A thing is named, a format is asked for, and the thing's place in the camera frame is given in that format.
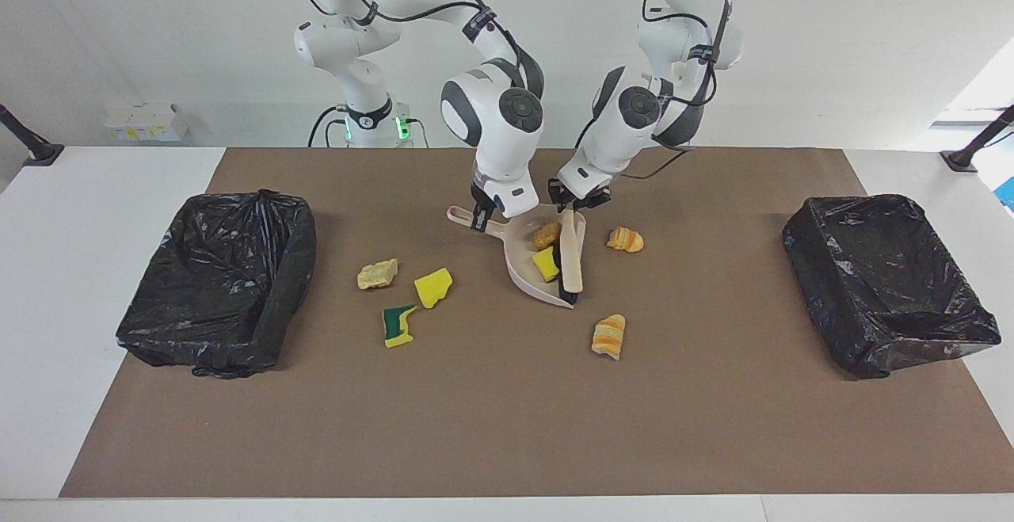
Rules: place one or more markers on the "small yellow sponge piece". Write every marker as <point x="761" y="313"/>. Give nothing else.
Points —
<point x="545" y="264"/>

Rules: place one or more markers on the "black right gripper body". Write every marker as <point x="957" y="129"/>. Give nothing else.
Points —
<point x="482" y="203"/>

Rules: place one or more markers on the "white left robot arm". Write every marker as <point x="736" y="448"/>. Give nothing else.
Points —
<point x="626" y="126"/>

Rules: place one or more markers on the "blue object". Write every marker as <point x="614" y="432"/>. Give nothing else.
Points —
<point x="1008" y="193"/>

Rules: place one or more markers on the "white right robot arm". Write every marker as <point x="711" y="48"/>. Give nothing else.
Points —
<point x="491" y="110"/>

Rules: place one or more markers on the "pale beige sponge chunk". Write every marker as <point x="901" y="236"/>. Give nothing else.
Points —
<point x="377" y="274"/>

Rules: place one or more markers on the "beige plastic dustpan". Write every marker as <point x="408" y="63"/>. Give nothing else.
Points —
<point x="519" y="268"/>

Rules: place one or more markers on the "brown bread-like sponge chunk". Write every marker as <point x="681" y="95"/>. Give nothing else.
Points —
<point x="547" y="235"/>

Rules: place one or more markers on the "small white wall box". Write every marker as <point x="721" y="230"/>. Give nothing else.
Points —
<point x="170" y="122"/>
<point x="119" y="122"/>
<point x="144" y="120"/>

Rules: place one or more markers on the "black stand with base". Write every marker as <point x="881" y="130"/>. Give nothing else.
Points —
<point x="40" y="151"/>
<point x="962" y="159"/>

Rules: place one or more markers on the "green and yellow sponge piece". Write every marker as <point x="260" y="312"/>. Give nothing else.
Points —
<point x="396" y="328"/>

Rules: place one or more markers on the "bin lined with black bag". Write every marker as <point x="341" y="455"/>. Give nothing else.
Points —
<point x="871" y="284"/>
<point x="238" y="284"/>

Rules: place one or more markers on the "orange striped sponge chunk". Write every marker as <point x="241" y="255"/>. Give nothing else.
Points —
<point x="624" y="239"/>
<point x="608" y="336"/>

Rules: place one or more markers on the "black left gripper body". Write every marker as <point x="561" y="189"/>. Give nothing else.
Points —
<point x="582" y="199"/>

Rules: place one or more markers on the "large yellow sponge piece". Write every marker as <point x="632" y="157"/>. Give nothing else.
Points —
<point x="432" y="288"/>

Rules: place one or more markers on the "beige hand brush black bristles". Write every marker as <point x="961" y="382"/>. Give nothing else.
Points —
<point x="576" y="260"/>

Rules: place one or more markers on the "brown table mat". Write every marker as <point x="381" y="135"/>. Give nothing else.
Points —
<point x="507" y="427"/>

